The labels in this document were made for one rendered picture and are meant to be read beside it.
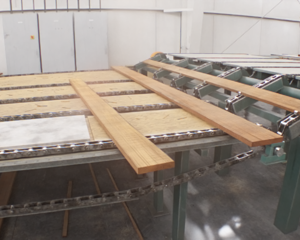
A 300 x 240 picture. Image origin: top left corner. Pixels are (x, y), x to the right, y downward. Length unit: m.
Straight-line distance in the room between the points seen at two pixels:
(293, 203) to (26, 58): 6.06
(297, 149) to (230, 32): 7.10
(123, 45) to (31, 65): 2.47
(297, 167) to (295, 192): 0.18
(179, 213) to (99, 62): 5.41
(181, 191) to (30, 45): 5.64
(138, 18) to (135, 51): 0.90
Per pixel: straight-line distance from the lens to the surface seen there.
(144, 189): 1.48
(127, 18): 7.48
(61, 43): 6.64
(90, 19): 6.69
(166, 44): 7.73
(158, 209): 2.18
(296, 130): 1.80
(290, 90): 2.44
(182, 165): 1.54
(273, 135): 1.40
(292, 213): 2.10
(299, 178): 1.96
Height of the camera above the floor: 1.32
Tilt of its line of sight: 17 degrees down
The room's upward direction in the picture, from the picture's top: straight up
